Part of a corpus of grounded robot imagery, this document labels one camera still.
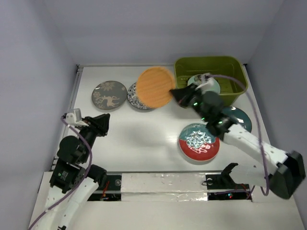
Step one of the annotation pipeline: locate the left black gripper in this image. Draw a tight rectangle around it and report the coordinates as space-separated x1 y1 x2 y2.
78 112 111 161

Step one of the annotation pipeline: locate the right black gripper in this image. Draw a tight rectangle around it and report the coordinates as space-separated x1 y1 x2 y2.
171 81 210 122

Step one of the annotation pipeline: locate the mint green flower plate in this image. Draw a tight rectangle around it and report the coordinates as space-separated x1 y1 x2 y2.
187 73 221 94

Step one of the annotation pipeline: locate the grey deer plate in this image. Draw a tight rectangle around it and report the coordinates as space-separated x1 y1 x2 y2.
91 80 127 110

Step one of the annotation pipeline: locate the orange woven plate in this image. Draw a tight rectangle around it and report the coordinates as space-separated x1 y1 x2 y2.
136 66 176 109

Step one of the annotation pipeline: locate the blue floral white plate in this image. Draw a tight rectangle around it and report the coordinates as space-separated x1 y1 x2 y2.
127 82 151 110

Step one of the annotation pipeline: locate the red and teal plate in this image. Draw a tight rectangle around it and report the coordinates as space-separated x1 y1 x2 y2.
178 123 220 164

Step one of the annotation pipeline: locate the dark teal plate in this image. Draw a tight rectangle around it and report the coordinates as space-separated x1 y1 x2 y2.
223 106 252 133

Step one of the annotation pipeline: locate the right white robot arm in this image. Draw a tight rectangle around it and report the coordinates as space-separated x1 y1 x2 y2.
170 85 306 199

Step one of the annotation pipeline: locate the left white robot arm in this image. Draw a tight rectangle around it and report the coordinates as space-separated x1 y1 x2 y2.
29 109 110 230

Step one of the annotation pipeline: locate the olive green plastic bin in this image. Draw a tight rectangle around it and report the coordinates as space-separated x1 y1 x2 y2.
174 56 248 106

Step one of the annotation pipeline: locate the silver foil strip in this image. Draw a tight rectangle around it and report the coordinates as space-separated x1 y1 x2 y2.
120 172 208 202

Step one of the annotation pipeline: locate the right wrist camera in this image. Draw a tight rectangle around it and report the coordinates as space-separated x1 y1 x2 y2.
196 73 215 91

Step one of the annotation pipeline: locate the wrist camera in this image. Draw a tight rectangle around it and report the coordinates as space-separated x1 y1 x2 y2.
63 108 82 126
196 73 215 91

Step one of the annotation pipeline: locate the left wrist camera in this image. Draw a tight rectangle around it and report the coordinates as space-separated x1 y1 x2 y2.
63 108 82 126

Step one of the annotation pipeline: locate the aluminium frame rail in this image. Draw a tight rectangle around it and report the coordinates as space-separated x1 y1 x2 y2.
49 65 83 172

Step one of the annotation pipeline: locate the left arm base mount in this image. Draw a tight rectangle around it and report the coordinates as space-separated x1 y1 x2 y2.
87 174 122 201

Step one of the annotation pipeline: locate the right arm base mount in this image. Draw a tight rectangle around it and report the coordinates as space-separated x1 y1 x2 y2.
201 163 254 201

